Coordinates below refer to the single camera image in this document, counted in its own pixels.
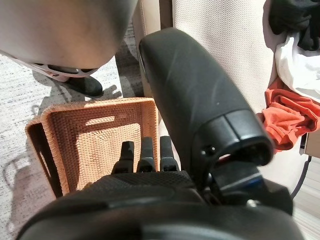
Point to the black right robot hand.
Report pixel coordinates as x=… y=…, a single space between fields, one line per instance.
x=200 y=82

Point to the orange garment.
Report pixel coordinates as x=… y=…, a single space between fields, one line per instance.
x=287 y=117

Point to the white garment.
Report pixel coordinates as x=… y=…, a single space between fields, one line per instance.
x=297 y=67

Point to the black garment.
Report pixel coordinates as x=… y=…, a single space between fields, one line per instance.
x=295 y=17

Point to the beige bed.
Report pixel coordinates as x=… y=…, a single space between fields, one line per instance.
x=225 y=37

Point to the woven wicker basket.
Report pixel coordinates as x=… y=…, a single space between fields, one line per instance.
x=100 y=140

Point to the silver right robot leg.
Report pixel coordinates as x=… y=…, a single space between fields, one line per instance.
x=62 y=30

